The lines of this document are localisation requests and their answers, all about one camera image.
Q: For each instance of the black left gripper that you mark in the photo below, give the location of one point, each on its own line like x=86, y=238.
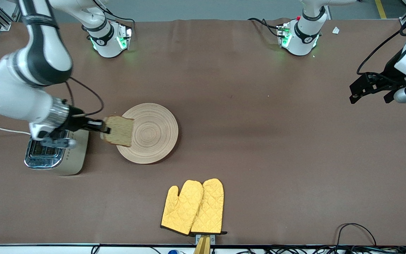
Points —
x=389, y=77

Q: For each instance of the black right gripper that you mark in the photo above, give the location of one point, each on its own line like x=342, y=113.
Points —
x=75, y=122

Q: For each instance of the brown toast slice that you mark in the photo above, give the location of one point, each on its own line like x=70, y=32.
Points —
x=120, y=131

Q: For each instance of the round wooden plate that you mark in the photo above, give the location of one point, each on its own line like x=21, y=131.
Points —
x=153, y=134

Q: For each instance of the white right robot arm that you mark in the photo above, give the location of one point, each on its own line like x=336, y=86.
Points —
x=12, y=91

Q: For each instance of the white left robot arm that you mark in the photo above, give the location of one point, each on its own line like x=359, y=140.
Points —
x=303, y=38

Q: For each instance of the chrome and beige toaster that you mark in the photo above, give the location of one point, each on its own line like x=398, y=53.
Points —
x=76, y=158

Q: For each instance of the white paper scrap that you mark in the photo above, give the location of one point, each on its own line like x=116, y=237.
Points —
x=336, y=30

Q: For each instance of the green-lit base connector board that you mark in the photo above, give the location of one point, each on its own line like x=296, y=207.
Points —
x=284, y=35
x=123, y=37

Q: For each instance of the yellow quilted oven mitt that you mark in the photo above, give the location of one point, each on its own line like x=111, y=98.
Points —
x=182, y=208
x=210, y=208

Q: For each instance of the brown table cover sheet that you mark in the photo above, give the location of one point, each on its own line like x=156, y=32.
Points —
x=259, y=141

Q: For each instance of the small blue object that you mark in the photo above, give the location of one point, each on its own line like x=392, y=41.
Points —
x=173, y=252

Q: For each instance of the wooden stick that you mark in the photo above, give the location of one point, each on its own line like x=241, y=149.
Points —
x=203, y=247

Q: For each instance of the small metal bracket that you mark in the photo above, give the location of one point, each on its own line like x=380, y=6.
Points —
x=213, y=239

